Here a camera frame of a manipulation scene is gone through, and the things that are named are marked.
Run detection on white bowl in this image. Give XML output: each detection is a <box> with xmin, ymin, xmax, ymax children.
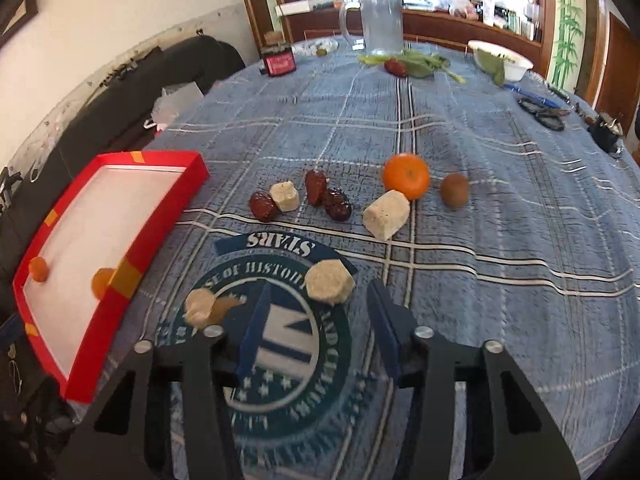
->
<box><xmin>467</xmin><ymin>40</ymin><xmax>534</xmax><ymax>83</ymax></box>

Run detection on wooden door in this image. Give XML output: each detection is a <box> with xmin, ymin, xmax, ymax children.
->
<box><xmin>597</xmin><ymin>15</ymin><xmax>640</xmax><ymax>126</ymax></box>

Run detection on large beige block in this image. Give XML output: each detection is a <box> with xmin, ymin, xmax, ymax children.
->
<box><xmin>362</xmin><ymin>189</ymin><xmax>412</xmax><ymax>242</ymax></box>

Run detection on red jujube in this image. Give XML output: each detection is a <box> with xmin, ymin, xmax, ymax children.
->
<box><xmin>304</xmin><ymin>169</ymin><xmax>330</xmax><ymax>207</ymax></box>
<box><xmin>249</xmin><ymin>191</ymin><xmax>281</xmax><ymax>222</ymax></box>
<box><xmin>321</xmin><ymin>187</ymin><xmax>352</xmax><ymax>222</ymax></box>

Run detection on large mandarin orange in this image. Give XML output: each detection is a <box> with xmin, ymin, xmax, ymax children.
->
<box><xmin>382</xmin><ymin>153</ymin><xmax>432</xmax><ymax>202</ymax></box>

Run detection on small black object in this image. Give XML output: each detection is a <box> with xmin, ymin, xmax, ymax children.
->
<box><xmin>587</xmin><ymin>112</ymin><xmax>626</xmax><ymax>158</ymax></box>

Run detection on blue pen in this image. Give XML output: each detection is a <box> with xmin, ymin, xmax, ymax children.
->
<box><xmin>505</xmin><ymin>84</ymin><xmax>561</xmax><ymax>108</ymax></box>

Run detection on dish of white pieces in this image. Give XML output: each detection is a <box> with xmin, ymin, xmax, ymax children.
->
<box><xmin>292</xmin><ymin>37</ymin><xmax>341</xmax><ymax>58</ymax></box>

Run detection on plastic bag with red contents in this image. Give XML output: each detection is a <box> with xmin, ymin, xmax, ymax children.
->
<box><xmin>430</xmin><ymin>0</ymin><xmax>476</xmax><ymax>18</ymax></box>

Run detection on black scissors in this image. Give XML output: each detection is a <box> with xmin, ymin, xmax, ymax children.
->
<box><xmin>517</xmin><ymin>97</ymin><xmax>571</xmax><ymax>132</ymax></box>

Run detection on blue plaid tablecloth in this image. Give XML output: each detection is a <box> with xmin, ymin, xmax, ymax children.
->
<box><xmin>112</xmin><ymin>35</ymin><xmax>640</xmax><ymax>480</ymax></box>

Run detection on green leafy vegetables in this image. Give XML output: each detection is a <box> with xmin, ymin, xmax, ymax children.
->
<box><xmin>357</xmin><ymin>49</ymin><xmax>467</xmax><ymax>85</ymax></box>

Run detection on small beige block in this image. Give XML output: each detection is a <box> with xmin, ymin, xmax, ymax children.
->
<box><xmin>269</xmin><ymin>181</ymin><xmax>301</xmax><ymax>213</ymax></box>

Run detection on red cardboard box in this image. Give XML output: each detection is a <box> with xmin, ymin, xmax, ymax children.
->
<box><xmin>12</xmin><ymin>150</ymin><xmax>211</xmax><ymax>405</ymax></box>

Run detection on wooden sideboard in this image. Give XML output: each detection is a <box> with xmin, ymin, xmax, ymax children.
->
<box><xmin>280</xmin><ymin>2</ymin><xmax>546</xmax><ymax>63</ymax></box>

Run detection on green leaf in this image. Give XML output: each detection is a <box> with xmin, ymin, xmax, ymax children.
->
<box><xmin>474</xmin><ymin>47</ymin><xmax>516</xmax><ymax>86</ymax></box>

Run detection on red jar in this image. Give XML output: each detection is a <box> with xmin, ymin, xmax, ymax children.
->
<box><xmin>261</xmin><ymin>44</ymin><xmax>298</xmax><ymax>78</ymax></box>

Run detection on small orange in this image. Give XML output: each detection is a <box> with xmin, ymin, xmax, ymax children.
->
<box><xmin>91</xmin><ymin>268</ymin><xmax>117</xmax><ymax>298</ymax></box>
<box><xmin>28</xmin><ymin>256</ymin><xmax>51</xmax><ymax>283</ymax></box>

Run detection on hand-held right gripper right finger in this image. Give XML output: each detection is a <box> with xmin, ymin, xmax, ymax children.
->
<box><xmin>366</xmin><ymin>279</ymin><xmax>583</xmax><ymax>480</ymax></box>

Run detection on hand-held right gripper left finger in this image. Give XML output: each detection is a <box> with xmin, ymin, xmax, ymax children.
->
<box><xmin>52</xmin><ymin>282</ymin><xmax>273</xmax><ymax>480</ymax></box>

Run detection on black sofa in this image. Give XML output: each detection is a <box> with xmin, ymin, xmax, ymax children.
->
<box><xmin>0</xmin><ymin>35</ymin><xmax>247</xmax><ymax>311</ymax></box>

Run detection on clear glass pitcher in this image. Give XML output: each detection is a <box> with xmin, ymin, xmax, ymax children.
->
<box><xmin>339</xmin><ymin>0</ymin><xmax>405</xmax><ymax>57</ymax></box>

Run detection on clear plastic bag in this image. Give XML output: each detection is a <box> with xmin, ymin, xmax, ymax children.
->
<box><xmin>145</xmin><ymin>82</ymin><xmax>206</xmax><ymax>136</ymax></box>

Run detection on beige block with brown skin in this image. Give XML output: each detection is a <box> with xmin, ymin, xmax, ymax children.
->
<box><xmin>184</xmin><ymin>288</ymin><xmax>247</xmax><ymax>331</ymax></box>

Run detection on hexagonal beige block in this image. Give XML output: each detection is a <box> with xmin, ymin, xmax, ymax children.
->
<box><xmin>305</xmin><ymin>258</ymin><xmax>357</xmax><ymax>306</ymax></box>

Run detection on brown kiwi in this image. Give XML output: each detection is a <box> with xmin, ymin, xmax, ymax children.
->
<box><xmin>439</xmin><ymin>172</ymin><xmax>471</xmax><ymax>210</ymax></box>

